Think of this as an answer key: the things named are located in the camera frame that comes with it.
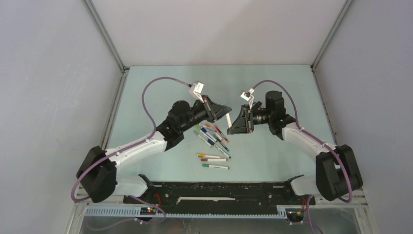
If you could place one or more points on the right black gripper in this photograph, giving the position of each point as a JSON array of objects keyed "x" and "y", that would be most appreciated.
[{"x": 242, "y": 125}]

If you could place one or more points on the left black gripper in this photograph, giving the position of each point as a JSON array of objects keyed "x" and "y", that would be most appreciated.
[{"x": 214, "y": 111}]

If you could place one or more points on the yellow capped marker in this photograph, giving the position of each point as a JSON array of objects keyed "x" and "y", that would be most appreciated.
[{"x": 208, "y": 156}]

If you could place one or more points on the light blue capped marker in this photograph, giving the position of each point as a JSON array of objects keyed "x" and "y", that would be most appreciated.
[{"x": 228, "y": 119}]

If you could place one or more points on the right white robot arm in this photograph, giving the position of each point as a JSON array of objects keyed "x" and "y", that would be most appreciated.
[{"x": 336, "y": 169}]

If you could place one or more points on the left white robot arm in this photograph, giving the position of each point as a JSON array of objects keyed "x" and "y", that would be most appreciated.
[{"x": 100, "y": 172}]

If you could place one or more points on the red gel pen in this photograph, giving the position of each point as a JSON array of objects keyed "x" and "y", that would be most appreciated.
[{"x": 221, "y": 133}]

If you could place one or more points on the green gel pen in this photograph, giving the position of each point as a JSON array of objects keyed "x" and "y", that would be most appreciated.
[{"x": 221, "y": 143}]

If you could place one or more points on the grey capped marker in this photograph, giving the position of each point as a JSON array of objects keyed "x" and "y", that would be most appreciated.
[{"x": 203, "y": 139}]

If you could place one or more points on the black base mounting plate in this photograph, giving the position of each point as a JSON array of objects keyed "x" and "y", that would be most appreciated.
[{"x": 222, "y": 197}]

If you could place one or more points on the right aluminium frame post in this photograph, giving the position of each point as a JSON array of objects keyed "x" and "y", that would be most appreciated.
[{"x": 332, "y": 32}]

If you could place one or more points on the aluminium frame post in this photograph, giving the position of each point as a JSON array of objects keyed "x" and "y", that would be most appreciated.
[
  {"x": 332, "y": 32},
  {"x": 124, "y": 71}
]

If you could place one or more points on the grey cable duct rail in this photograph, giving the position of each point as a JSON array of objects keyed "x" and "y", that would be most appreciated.
[{"x": 146, "y": 212}]

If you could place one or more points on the left aluminium frame post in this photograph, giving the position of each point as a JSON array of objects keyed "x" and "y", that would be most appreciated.
[{"x": 124, "y": 71}]

